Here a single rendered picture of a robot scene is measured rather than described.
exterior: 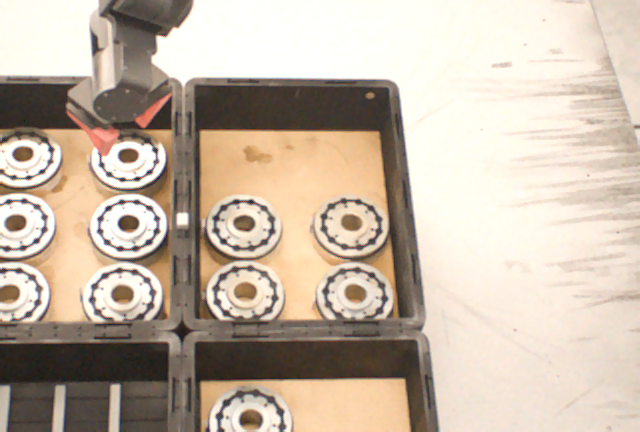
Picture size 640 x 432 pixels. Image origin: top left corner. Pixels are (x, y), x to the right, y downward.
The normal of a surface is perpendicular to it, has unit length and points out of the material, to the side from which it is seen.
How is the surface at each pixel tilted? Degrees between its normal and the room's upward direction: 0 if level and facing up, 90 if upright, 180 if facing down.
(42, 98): 90
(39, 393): 0
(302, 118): 90
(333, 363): 90
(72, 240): 0
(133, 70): 29
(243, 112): 90
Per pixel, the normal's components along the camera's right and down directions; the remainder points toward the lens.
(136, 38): 0.55, -0.54
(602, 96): 0.08, -0.58
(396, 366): 0.06, 0.82
